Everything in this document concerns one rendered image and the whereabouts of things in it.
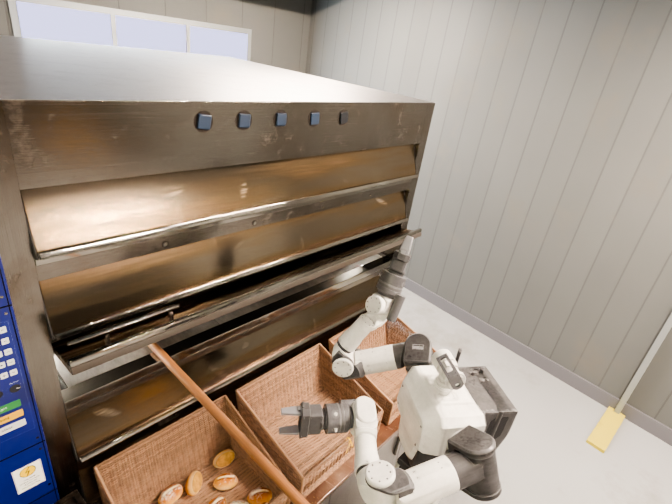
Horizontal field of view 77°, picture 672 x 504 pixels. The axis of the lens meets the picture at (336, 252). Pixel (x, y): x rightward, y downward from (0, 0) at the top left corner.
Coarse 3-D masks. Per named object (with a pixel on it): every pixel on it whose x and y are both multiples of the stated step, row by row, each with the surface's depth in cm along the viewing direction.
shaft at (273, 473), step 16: (160, 352) 156; (176, 368) 150; (192, 384) 144; (208, 400) 139; (224, 416) 134; (240, 432) 130; (256, 448) 126; (272, 464) 122; (272, 480) 119; (288, 496) 115
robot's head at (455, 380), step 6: (444, 354) 127; (438, 360) 126; (450, 360) 124; (444, 372) 122; (450, 372) 121; (456, 372) 120; (450, 378) 120; (456, 378) 120; (462, 378) 122; (450, 384) 121; (456, 384) 123; (462, 384) 122
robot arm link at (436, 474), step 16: (384, 464) 109; (432, 464) 110; (448, 464) 109; (368, 480) 105; (384, 480) 105; (400, 480) 105; (416, 480) 106; (432, 480) 106; (448, 480) 107; (400, 496) 103; (416, 496) 104; (432, 496) 105
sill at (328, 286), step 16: (384, 256) 261; (352, 272) 237; (368, 272) 243; (320, 288) 217; (336, 288) 224; (272, 304) 198; (288, 304) 200; (240, 320) 184; (256, 320) 187; (192, 336) 170; (208, 336) 172; (224, 336) 176; (176, 352) 161; (192, 352) 166; (128, 368) 151; (144, 368) 152; (160, 368) 158; (80, 384) 141; (96, 384) 142; (112, 384) 145; (64, 400) 135; (80, 400) 138
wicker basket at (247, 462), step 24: (168, 432) 170; (216, 432) 187; (120, 456) 157; (144, 456) 164; (168, 456) 171; (192, 456) 180; (240, 456) 191; (96, 480) 148; (120, 480) 158; (144, 480) 166; (168, 480) 173; (240, 480) 181; (264, 480) 180
